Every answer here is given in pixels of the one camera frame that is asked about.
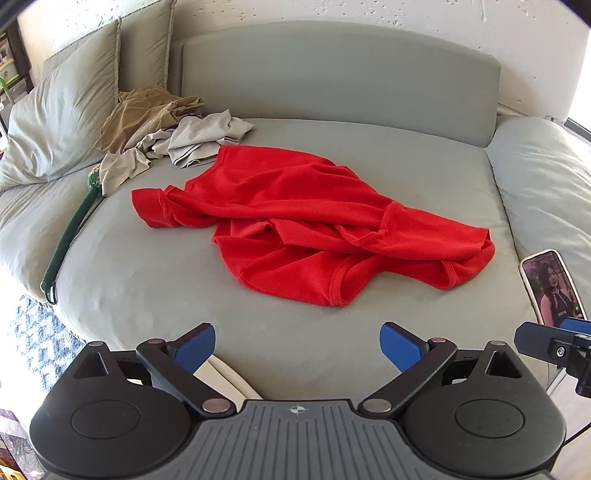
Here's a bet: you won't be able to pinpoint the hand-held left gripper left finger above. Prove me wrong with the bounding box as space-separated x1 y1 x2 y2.
74 322 236 418

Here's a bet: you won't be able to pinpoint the grey padded headboard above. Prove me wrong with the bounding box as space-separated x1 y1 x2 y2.
170 21 502 149

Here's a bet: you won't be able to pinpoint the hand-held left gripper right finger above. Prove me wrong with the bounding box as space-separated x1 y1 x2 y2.
358 322 522 418

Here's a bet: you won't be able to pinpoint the pale grey pillow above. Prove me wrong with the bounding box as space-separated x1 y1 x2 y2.
488 117 591 324

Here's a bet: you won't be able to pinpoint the tan pants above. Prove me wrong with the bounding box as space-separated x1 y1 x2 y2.
95 85 206 155

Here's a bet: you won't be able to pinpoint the black cable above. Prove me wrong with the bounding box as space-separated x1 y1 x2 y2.
564 415 591 446

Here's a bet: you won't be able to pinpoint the cluttered shelf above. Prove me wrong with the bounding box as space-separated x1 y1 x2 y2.
0 28 34 110

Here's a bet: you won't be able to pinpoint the beige garment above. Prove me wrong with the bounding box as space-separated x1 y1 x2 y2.
99 128 178 197

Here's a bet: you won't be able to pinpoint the light grey garment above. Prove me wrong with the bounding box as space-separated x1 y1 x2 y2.
167 110 256 169

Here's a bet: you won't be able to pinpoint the red t-shirt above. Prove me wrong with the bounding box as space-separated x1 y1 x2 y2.
131 144 496 308

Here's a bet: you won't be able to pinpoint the grey bed mattress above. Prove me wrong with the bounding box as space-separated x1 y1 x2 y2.
55 115 555 409

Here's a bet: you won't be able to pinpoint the cream bed frame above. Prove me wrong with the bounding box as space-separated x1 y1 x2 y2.
193 354 265 402

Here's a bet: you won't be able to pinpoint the large olive pillow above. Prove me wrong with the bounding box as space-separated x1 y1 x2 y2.
0 21 122 191

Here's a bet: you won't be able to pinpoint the blue patterned rug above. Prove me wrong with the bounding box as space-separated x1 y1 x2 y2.
0 295 89 416

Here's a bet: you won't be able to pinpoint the smartphone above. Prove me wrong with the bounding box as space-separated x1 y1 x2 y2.
519 249 589 330

